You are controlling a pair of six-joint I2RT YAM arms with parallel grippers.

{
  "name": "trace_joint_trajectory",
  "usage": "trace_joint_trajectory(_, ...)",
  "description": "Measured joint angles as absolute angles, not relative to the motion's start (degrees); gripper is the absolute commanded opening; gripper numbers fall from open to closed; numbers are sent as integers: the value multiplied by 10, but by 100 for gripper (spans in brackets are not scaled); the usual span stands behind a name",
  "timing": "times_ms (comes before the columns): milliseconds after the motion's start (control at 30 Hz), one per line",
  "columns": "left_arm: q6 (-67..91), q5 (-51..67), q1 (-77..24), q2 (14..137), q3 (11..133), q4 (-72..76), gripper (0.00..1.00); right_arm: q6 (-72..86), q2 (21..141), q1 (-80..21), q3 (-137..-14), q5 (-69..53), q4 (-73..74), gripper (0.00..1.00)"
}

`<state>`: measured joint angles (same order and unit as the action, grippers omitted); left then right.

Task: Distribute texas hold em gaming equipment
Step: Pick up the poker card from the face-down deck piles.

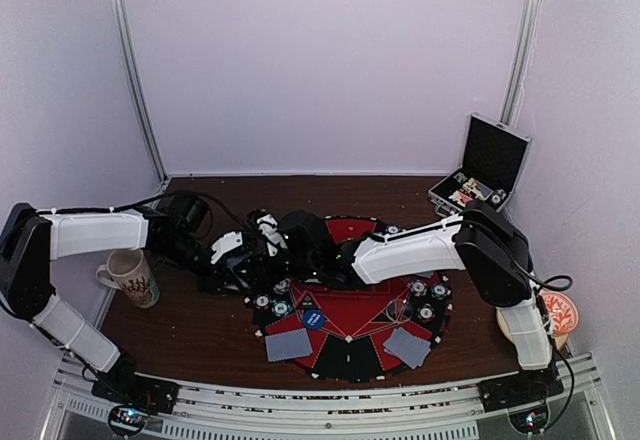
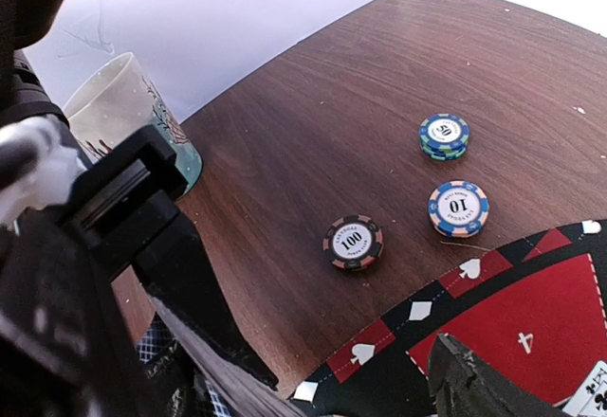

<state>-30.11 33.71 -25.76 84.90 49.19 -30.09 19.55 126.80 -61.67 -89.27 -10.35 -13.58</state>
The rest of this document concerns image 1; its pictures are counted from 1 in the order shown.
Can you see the left aluminium frame post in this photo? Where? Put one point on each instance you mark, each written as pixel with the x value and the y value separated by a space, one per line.
pixel 136 89

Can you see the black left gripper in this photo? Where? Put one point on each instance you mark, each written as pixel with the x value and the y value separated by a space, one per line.
pixel 211 281

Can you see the dealt blue card seat two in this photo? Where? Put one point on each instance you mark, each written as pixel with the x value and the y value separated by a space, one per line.
pixel 288 345

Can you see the orange patterned small plate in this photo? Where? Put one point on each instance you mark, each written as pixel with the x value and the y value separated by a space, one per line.
pixel 563 312

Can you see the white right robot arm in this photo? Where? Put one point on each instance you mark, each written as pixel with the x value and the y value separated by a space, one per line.
pixel 479 241

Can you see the aluminium frame post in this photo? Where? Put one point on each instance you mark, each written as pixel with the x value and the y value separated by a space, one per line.
pixel 527 30
pixel 136 89

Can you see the right aluminium frame post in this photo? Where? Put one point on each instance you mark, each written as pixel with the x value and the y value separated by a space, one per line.
pixel 527 30

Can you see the clear round dealer button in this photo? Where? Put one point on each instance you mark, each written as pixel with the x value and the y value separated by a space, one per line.
pixel 399 310

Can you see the white floral ceramic mug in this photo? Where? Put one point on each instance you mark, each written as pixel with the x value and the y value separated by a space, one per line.
pixel 128 271

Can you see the green chips stack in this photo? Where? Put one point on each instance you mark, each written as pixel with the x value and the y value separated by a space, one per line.
pixel 392 230
pixel 439 291

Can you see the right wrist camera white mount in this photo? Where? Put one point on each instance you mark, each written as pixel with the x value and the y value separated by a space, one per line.
pixel 268 228

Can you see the dealt blue card seat ten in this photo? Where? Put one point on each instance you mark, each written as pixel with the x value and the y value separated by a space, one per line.
pixel 391 345

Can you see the cream floral plate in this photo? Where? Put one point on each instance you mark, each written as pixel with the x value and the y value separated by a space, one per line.
pixel 503 326

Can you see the blue small blind button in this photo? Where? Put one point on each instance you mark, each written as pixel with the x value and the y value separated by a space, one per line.
pixel 313 319

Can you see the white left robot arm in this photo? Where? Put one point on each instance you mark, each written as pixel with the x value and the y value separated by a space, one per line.
pixel 38 243

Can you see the aluminium poker case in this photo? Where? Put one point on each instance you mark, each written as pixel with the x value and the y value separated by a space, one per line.
pixel 492 163

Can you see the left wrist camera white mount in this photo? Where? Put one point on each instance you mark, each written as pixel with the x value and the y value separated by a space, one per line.
pixel 225 244

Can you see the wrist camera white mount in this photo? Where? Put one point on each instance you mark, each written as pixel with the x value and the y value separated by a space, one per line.
pixel 268 228
pixel 225 244

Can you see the round red black poker mat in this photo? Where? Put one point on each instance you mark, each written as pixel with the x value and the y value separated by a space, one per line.
pixel 350 345

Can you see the blue cream chips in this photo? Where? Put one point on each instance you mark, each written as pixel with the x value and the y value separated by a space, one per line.
pixel 282 287

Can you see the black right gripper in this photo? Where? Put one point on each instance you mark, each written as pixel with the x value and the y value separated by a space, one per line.
pixel 269 278

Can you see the black triangular all-in marker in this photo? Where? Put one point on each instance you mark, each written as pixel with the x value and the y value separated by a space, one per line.
pixel 306 302

